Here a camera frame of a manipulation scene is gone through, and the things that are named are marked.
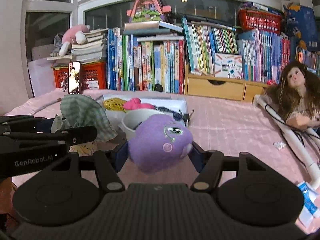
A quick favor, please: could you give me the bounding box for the triangular toy house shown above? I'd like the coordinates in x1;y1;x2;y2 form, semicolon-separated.
127;0;171;23

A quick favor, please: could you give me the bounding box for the black binder clip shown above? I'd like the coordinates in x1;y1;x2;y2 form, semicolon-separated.
182;110;194;127

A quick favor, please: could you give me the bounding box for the pink plush rabbit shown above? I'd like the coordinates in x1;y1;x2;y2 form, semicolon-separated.
59;24;91;57

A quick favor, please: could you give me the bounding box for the pink tablecloth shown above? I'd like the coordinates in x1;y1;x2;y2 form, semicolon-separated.
4;89;311;186

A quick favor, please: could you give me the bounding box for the white paper cup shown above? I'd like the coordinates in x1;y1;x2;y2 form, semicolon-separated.
119;108;172;141

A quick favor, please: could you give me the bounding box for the brown haired doll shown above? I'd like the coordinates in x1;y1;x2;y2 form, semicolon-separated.
262;61;319;130

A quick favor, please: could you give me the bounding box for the white boxed card set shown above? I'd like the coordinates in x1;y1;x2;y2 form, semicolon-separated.
214;53;242;79

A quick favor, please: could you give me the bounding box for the purple plush toy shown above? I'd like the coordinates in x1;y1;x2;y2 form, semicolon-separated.
128;114;193;173

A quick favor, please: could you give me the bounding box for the red basket on books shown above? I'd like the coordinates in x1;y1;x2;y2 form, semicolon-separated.
238;9;282;35

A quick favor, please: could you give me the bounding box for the blue cardboard box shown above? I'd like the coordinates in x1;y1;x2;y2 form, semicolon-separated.
283;3;319;52

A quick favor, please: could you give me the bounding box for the green checkered cloth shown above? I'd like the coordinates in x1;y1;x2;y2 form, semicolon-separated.
50;94;117;141

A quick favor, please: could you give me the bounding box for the pink bow plush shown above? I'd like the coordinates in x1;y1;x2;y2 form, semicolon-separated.
124;98;155;111

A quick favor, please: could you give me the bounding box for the blue tissue packet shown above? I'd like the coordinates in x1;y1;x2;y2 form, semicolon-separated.
297;181;319;228

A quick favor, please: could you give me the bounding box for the dark blue patterned cloth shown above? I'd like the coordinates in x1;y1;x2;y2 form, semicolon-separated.
155;106;183;122

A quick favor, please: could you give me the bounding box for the yellow sequin bow plush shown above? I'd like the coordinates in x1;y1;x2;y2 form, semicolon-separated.
103;98;126;112

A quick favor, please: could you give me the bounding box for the row of children books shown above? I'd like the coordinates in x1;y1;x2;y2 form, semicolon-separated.
106;18;319;94

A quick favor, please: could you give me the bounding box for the wooden drawer organizer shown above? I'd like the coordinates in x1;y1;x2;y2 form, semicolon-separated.
184;64;268;102

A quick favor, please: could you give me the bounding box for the smartphone on stand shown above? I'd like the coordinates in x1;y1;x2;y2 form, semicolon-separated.
68;61;81;94

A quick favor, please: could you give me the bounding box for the stack of paper books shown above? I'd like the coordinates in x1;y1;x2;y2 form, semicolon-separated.
47;28;108;62

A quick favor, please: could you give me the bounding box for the white cardboard box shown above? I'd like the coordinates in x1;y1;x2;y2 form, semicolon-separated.
103;94;189;128

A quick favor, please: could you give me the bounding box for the doodled paper cup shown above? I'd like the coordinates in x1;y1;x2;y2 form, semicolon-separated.
69;141;99;156

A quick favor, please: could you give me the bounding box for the red plastic crate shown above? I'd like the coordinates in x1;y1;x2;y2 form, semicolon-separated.
51;61;107;91

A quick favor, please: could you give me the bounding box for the white pvc pipe frame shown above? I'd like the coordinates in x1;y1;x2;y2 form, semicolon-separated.
253;95;319;189

